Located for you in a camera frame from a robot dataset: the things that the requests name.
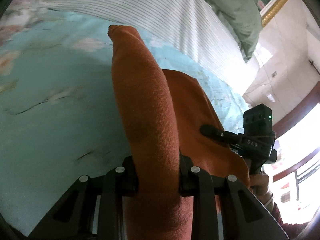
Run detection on person's right hand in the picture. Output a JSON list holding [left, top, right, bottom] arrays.
[[249, 172, 270, 198]]

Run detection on brown wooden window frame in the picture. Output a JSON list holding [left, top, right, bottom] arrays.
[[273, 81, 320, 139]]

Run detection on rust orange knitted sweater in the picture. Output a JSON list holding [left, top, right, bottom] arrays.
[[108, 25, 249, 239]]

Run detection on green pillow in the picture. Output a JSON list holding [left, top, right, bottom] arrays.
[[205, 0, 263, 62]]

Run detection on white striped blanket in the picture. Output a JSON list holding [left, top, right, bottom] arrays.
[[40, 0, 250, 94]]

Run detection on dark red sleeve forearm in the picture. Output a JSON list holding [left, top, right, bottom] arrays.
[[263, 191, 308, 239]]

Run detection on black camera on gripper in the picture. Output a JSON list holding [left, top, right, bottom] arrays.
[[243, 103, 274, 137]]

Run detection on pink floral white pillow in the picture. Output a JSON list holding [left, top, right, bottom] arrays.
[[1, 0, 48, 46]]

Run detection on light blue floral bedsheet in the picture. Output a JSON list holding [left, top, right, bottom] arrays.
[[0, 10, 249, 237]]

